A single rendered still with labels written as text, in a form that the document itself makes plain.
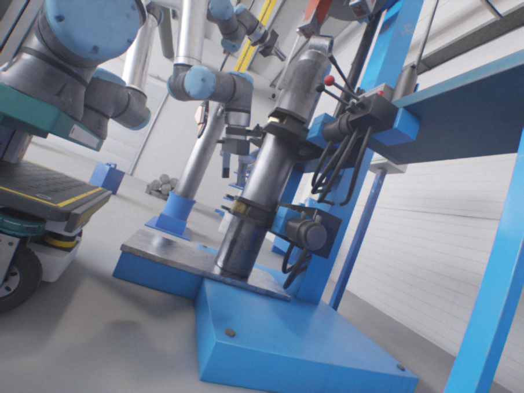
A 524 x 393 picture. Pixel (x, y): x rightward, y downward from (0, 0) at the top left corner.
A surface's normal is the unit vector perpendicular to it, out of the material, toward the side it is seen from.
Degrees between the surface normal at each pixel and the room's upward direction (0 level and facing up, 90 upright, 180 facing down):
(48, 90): 70
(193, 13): 101
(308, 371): 90
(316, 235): 90
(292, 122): 90
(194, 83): 115
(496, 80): 180
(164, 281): 90
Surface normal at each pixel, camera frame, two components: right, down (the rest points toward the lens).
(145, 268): 0.30, 0.04
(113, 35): 0.70, 0.31
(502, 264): -0.88, -0.38
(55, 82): 0.84, -0.07
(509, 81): -0.37, 0.92
